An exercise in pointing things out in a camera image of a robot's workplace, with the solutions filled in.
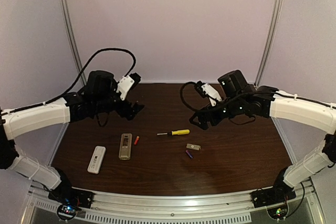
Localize aluminium front rail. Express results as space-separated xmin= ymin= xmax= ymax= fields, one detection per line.
xmin=19 ymin=183 xmax=326 ymax=223

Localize aluminium frame post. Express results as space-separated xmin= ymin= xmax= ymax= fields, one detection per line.
xmin=255 ymin=0 xmax=284 ymax=86
xmin=60 ymin=0 xmax=83 ymax=73

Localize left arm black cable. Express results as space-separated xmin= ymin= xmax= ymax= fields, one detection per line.
xmin=0 ymin=48 xmax=138 ymax=116

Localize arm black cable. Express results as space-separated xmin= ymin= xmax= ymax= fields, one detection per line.
xmin=0 ymin=48 xmax=138 ymax=116
xmin=180 ymin=81 xmax=336 ymax=113

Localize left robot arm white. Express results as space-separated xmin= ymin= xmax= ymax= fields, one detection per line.
xmin=1 ymin=70 xmax=144 ymax=190

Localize white remote control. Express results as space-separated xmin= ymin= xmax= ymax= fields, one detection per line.
xmin=87 ymin=146 xmax=106 ymax=174

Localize grey battery cover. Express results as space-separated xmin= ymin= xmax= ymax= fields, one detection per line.
xmin=186 ymin=143 xmax=201 ymax=151

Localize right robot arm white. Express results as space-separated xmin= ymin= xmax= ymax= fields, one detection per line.
xmin=190 ymin=70 xmax=335 ymax=191

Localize left aluminium frame post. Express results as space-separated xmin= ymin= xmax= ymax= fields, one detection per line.
xmin=60 ymin=0 xmax=83 ymax=73

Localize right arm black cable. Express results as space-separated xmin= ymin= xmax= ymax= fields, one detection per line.
xmin=180 ymin=81 xmax=336 ymax=113

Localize yellow handled screwdriver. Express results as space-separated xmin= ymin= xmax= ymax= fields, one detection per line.
xmin=156 ymin=129 xmax=190 ymax=136

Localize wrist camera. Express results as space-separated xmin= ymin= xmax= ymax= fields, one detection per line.
xmin=116 ymin=72 xmax=141 ymax=101
xmin=195 ymin=81 xmax=222 ymax=106

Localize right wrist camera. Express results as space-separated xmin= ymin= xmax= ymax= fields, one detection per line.
xmin=195 ymin=81 xmax=222 ymax=106

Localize right aluminium frame post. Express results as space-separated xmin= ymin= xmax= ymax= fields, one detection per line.
xmin=255 ymin=0 xmax=284 ymax=86

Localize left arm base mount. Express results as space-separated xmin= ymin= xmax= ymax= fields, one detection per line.
xmin=48 ymin=188 xmax=94 ymax=209

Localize purple battery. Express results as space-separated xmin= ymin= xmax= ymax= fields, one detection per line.
xmin=185 ymin=150 xmax=193 ymax=159

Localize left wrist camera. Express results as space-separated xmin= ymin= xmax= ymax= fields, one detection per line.
xmin=116 ymin=72 xmax=141 ymax=101

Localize grey remote control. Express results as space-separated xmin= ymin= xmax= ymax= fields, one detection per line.
xmin=119 ymin=133 xmax=132 ymax=160

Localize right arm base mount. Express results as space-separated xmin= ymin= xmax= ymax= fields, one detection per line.
xmin=250 ymin=187 xmax=296 ymax=208

